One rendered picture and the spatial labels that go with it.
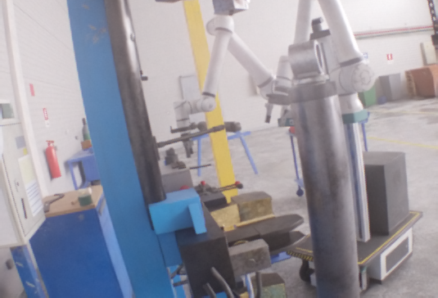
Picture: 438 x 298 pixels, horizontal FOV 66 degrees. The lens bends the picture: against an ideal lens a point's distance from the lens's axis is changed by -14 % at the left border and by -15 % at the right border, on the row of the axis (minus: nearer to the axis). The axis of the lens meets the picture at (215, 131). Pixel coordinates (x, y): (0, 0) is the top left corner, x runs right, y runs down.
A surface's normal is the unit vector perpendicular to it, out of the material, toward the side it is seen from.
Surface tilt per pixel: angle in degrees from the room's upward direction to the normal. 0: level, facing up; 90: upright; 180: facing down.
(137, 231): 90
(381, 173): 90
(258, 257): 90
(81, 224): 90
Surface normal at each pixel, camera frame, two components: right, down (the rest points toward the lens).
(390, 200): 0.56, -0.03
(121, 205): 0.19, 0.07
